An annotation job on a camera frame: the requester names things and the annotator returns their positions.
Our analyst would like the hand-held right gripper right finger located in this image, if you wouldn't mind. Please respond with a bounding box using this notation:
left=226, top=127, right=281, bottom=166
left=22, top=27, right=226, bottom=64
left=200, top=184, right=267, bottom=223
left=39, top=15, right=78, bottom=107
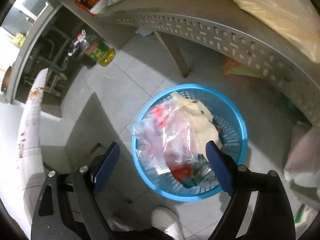
left=205, top=140, right=297, bottom=240

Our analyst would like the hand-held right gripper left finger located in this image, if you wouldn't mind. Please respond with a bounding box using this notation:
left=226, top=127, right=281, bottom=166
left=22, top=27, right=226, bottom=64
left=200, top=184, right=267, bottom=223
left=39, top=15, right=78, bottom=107
left=30, top=142, right=120, bottom=240

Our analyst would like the blue plastic basket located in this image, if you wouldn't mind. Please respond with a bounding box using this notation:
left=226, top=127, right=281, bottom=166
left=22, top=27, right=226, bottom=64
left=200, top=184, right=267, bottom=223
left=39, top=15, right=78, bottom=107
left=132, top=83, right=248, bottom=203

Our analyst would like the red snack bag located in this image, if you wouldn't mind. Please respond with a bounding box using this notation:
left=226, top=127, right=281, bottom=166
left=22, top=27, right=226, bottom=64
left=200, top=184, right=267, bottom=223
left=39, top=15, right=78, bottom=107
left=170, top=164, right=193, bottom=180

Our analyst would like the beige cloth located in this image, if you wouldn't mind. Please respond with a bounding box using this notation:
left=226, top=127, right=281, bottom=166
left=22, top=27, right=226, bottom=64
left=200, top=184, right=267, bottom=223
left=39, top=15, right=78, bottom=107
left=170, top=92, right=223, bottom=155

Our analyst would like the clear red-printed plastic bag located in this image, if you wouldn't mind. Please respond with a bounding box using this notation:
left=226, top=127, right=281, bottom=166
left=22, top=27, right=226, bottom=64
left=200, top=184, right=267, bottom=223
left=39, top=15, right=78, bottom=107
left=127, top=100, right=213, bottom=174

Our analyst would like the white shoe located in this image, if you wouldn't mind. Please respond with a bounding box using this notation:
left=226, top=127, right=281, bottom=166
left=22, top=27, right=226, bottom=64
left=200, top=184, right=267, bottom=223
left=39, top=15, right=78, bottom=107
left=151, top=206, right=184, bottom=240

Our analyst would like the floral tablecloth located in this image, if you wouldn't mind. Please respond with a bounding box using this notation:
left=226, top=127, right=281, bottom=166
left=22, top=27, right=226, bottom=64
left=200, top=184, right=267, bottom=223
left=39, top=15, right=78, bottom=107
left=17, top=69, right=49, bottom=238

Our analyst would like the green and red bag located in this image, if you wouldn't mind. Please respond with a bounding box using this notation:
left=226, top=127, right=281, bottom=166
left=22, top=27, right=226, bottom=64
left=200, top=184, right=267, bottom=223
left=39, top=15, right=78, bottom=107
left=222, top=56, right=268, bottom=83

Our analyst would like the white green printed sack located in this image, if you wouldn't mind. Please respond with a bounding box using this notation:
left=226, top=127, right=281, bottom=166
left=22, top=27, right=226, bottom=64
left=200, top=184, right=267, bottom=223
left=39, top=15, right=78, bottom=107
left=294, top=204, right=314, bottom=233

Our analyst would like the cooking oil bottle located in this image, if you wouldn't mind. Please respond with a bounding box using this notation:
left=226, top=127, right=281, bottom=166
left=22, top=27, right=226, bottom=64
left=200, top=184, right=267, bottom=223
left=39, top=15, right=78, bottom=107
left=76, top=29, right=116, bottom=67

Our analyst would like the dark ceramic jar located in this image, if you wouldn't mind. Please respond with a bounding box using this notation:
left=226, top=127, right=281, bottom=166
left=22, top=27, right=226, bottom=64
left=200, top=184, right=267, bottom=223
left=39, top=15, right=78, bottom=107
left=65, top=39, right=83, bottom=60

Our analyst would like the copper basin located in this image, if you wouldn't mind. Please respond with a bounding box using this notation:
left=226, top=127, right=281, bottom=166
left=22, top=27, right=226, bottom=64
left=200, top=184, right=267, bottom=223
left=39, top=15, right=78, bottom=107
left=1, top=66, right=13, bottom=92

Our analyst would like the white rag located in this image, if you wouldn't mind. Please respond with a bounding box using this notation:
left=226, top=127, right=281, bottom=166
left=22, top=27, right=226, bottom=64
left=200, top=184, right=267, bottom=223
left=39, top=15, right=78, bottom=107
left=136, top=27, right=153, bottom=37

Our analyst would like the perforated metal shelf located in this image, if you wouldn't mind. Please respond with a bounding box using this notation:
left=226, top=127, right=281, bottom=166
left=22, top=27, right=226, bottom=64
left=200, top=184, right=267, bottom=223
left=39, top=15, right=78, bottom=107
left=61, top=0, right=320, bottom=128

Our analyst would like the yellow dish soap bottle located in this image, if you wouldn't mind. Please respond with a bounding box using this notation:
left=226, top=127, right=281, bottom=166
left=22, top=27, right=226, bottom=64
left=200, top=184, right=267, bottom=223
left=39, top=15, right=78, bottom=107
left=14, top=31, right=27, bottom=47

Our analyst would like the yellowish plastic bag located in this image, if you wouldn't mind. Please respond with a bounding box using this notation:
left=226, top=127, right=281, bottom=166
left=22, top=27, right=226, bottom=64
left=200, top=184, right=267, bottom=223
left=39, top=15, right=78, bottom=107
left=226, top=0, right=320, bottom=64

